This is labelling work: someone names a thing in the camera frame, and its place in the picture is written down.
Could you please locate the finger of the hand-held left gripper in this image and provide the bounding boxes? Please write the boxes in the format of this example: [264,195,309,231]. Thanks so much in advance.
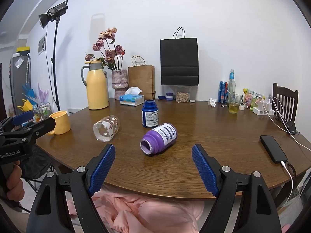
[0,110,34,133]
[3,117,57,149]

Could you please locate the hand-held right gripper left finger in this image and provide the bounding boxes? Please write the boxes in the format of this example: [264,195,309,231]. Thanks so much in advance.
[26,144,116,233]

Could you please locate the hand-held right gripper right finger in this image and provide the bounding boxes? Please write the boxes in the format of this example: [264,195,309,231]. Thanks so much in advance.
[191,144,283,233]

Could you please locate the clear printed glass cup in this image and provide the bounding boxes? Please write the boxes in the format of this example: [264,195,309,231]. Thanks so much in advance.
[93,115,121,143]

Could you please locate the person's left hand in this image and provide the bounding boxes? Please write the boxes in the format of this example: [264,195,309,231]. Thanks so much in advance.
[6,166,25,202]

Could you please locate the seasoning jar rack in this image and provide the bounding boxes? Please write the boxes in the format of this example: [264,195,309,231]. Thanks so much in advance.
[32,102,53,123]

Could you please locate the blue yellow plastic funnels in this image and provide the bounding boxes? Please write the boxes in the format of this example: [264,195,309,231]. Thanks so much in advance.
[21,85,37,113]

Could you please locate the yellow mug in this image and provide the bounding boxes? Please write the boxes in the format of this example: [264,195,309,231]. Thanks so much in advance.
[47,111,72,136]

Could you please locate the purple plastic branches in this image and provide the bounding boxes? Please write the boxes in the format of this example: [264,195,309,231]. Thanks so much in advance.
[37,83,50,105]

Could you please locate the grey refrigerator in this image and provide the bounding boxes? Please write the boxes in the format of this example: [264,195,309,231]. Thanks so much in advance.
[9,52,31,117]

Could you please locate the purple plastic bottle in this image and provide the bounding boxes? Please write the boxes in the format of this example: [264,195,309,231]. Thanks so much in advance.
[140,123,178,156]

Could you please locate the black light stand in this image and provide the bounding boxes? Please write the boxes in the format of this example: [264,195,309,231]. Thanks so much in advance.
[50,18,61,112]

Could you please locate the pink cloth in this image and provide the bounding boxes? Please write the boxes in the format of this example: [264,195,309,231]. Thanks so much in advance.
[66,184,204,233]

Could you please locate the blue plastic bottle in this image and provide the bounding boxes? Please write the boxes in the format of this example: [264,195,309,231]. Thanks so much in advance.
[142,99,159,129]

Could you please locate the yellow thermos jug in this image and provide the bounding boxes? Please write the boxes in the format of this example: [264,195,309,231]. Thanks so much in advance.
[81,59,110,110]

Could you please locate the glass of yellow drink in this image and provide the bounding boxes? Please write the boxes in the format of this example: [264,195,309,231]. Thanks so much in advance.
[228,94,242,114]

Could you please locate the black smartphone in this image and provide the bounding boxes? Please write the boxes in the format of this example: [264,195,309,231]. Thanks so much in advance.
[260,135,288,164]

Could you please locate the blue tissue box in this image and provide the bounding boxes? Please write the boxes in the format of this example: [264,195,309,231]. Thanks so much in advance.
[119,87,145,107]

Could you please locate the clear grain container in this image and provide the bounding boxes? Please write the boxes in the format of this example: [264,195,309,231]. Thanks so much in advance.
[175,85,190,103]

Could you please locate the blue drink can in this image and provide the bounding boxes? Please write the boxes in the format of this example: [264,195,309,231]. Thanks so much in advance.
[218,81,228,103]

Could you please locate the pink ceramic vase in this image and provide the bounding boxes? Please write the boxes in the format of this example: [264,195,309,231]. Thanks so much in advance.
[111,69,129,100]

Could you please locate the colourful snack bag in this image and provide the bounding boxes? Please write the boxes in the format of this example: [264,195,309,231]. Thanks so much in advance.
[243,88,263,110]

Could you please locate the white charging dock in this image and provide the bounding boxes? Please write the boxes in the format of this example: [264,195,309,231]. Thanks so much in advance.
[252,99,275,116]

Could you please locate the clear glass bottle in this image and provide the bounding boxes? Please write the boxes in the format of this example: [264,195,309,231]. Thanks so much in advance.
[227,69,237,103]

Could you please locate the brown paper bag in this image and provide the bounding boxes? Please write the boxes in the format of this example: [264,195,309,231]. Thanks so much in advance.
[128,56,156,100]

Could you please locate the small black device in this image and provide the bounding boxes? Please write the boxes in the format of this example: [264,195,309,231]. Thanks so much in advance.
[287,121,300,135]

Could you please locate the dark wooden chair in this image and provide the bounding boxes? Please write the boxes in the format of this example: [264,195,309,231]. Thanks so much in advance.
[272,83,299,127]

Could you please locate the dried pink flowers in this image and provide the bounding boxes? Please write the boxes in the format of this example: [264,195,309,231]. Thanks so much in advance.
[85,27,126,71]

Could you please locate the black studio light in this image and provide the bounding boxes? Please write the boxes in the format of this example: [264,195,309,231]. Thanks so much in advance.
[38,0,69,29]

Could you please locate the black paper bag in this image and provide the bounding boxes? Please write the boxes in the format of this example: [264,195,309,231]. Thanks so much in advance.
[160,27,200,86]

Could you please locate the wall poster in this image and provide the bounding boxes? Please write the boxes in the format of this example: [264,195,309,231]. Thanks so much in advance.
[38,34,46,55]

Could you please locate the short white phone cable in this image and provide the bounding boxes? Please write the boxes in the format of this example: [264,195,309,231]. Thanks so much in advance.
[280,161,295,209]

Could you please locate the long white cable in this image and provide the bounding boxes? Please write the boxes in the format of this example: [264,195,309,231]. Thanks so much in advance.
[267,96,311,151]

